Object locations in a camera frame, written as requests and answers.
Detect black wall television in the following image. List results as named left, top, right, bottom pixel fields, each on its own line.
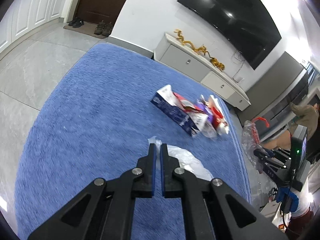
left=177, top=0, right=281, bottom=69

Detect blue gloved right hand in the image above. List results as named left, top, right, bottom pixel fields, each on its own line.
left=276, top=187, right=299, bottom=214

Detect brown shoes pair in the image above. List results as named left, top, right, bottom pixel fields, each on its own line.
left=94, top=20, right=113, bottom=37

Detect black shoes pair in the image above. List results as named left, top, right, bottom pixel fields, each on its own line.
left=68, top=17, right=84, bottom=28

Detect grey refrigerator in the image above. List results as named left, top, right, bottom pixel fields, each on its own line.
left=236, top=52, right=309, bottom=127

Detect golden dragon ornament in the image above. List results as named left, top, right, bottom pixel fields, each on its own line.
left=174, top=29, right=225, bottom=72

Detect white TV cabinet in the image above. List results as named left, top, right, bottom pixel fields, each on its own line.
left=153, top=33, right=251, bottom=111

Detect red white paper bag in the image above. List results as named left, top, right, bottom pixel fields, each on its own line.
left=174, top=92, right=229, bottom=139

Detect white wall cupboards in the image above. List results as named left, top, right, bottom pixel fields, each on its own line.
left=0, top=0, right=65, bottom=51

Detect blue carpet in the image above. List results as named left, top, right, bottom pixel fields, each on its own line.
left=15, top=43, right=251, bottom=239

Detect clear plastic bag red handle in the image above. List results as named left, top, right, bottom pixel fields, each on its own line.
left=241, top=117, right=270, bottom=173

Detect blue white carton box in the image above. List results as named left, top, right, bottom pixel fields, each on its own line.
left=151, top=85, right=200, bottom=137

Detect purple wrapper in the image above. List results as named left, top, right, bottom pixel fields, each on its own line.
left=196, top=95, right=214, bottom=125

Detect white tissue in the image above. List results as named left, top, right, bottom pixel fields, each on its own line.
left=148, top=136, right=213, bottom=181

